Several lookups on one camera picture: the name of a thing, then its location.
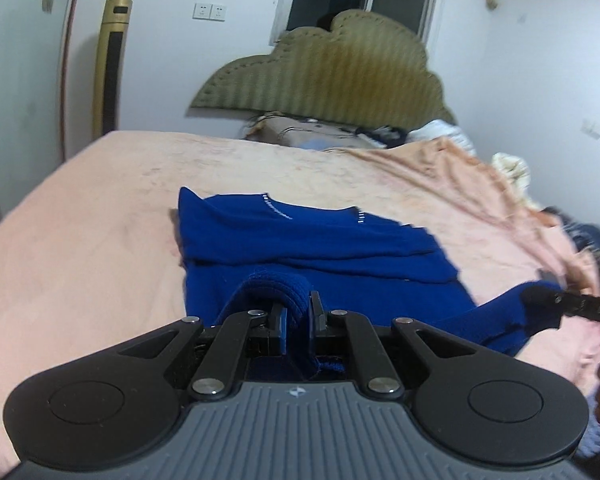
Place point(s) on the white wall socket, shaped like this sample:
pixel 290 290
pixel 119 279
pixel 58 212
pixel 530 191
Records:
pixel 218 12
pixel 202 10

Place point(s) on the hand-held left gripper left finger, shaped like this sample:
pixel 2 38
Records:
pixel 281 330

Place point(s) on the beige patterned pillow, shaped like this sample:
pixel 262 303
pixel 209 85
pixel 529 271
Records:
pixel 300 132

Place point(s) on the dark cloth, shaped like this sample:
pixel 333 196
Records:
pixel 590 237

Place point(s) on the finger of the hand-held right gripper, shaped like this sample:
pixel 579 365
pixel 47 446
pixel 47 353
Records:
pixel 540 297

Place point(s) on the white crumpled cloth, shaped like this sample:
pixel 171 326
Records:
pixel 445 135

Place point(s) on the gold tower fan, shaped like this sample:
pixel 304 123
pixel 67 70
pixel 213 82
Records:
pixel 111 70

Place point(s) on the cream quilt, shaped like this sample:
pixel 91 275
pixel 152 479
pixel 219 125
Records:
pixel 512 170

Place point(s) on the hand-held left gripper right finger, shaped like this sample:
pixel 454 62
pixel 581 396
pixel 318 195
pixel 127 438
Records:
pixel 314 322

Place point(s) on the blue knit sweater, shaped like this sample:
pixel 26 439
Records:
pixel 330 240

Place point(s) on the white wardrobe sliding door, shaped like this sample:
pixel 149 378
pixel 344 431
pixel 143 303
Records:
pixel 20 85

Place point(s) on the olive padded headboard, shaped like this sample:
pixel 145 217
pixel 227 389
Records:
pixel 330 70

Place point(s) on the wall hook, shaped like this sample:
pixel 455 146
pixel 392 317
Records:
pixel 493 1

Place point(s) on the small dark clothes pile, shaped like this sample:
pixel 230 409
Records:
pixel 382 136

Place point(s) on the pink blanket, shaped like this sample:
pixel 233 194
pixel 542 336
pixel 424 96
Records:
pixel 90 220

